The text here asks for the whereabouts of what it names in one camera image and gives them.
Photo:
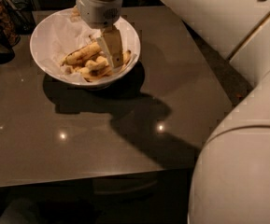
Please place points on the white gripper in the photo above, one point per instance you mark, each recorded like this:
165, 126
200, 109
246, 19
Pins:
97, 12

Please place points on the curved yellow banana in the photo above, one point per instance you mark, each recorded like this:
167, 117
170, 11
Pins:
95, 68

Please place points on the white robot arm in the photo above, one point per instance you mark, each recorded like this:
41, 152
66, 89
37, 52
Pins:
231, 179

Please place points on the top spotted banana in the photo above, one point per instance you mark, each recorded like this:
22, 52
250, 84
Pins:
80, 55

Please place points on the right small banana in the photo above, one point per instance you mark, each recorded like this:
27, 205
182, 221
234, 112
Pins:
126, 56

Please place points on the lower yellow banana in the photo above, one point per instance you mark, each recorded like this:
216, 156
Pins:
96, 75

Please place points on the white bowl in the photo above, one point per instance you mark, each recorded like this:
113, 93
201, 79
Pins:
47, 31

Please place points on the white paper liner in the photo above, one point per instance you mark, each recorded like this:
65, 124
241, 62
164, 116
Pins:
59, 31

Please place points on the black wire basket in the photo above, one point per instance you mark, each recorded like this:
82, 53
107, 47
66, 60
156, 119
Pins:
24, 22

